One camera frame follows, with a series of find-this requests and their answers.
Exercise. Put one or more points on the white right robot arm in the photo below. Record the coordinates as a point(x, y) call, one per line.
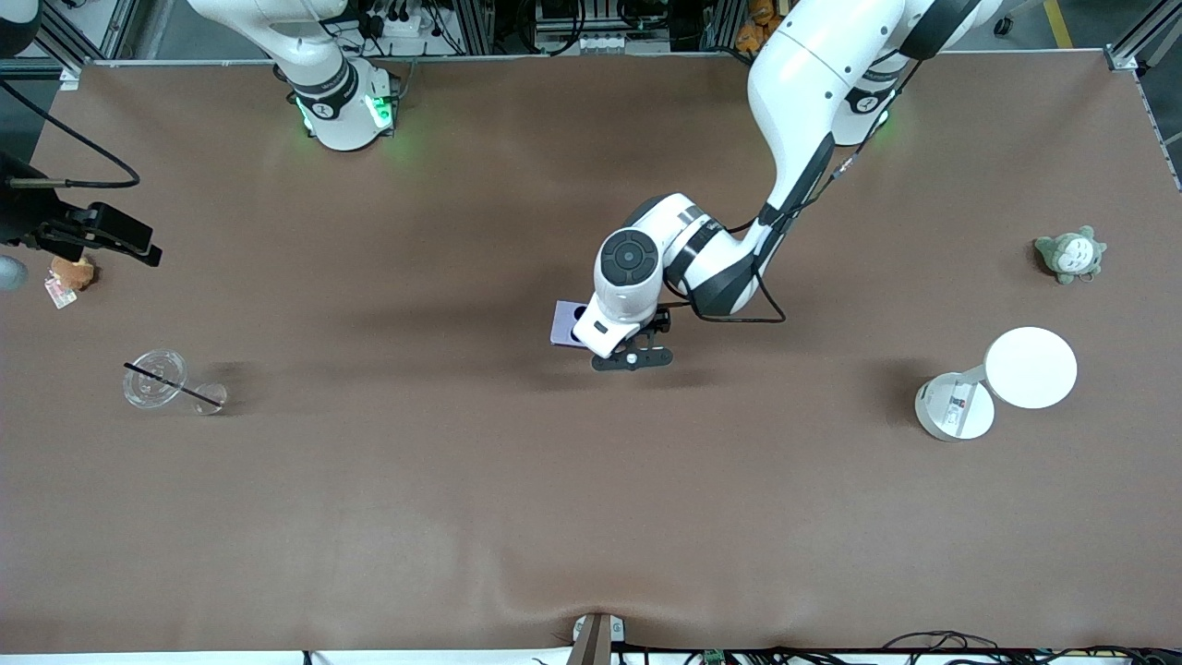
point(337, 102)

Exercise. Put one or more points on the white power strip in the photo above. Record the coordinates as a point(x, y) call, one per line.
point(397, 25)

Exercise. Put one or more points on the brown plush toy with tag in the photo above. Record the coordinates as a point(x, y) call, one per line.
point(74, 274)

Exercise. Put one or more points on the black drinking straw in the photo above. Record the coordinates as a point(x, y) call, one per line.
point(171, 384)

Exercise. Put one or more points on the white round desk lamp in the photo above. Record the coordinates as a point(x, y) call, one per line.
point(1030, 368)

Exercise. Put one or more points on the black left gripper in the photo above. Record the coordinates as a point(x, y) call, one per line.
point(659, 320)

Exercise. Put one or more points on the aluminium frame profile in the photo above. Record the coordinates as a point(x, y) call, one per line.
point(1131, 51)
point(65, 46)

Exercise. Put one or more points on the orange plush toy pile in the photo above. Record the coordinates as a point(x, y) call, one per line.
point(753, 32)

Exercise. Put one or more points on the clear plastic cup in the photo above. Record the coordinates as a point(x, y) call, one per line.
point(152, 380)

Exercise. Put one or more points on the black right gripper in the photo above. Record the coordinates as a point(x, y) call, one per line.
point(28, 218)

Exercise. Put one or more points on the grey totoro plush toy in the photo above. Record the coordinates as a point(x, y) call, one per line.
point(1071, 256)

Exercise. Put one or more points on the white socket strip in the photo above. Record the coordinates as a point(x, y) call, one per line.
point(591, 42)

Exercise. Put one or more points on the lavender flip phone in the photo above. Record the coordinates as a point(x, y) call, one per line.
point(561, 325)

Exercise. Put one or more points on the brown table cover mat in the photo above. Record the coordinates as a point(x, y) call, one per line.
point(591, 508)

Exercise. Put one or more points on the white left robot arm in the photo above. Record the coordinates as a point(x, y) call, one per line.
point(803, 83)

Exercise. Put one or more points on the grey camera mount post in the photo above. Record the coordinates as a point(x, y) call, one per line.
point(596, 639)

